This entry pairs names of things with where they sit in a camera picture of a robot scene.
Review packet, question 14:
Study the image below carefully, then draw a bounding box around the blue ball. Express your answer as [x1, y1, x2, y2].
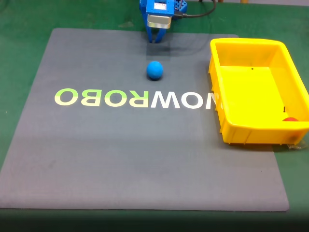
[146, 60, 165, 81]

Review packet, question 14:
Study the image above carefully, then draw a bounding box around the yellow plastic bin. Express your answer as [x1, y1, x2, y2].
[208, 37, 309, 146]

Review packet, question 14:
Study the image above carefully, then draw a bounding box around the grey mat with lettering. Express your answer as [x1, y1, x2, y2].
[0, 28, 290, 213]

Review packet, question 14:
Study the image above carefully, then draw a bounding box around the clear plastic wrapper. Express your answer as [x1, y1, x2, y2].
[286, 141, 305, 150]

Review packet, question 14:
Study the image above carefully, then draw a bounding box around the silver camera box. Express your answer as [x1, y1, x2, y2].
[147, 14, 172, 30]

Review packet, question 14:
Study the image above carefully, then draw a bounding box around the black cable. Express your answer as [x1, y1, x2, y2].
[174, 0, 219, 20]

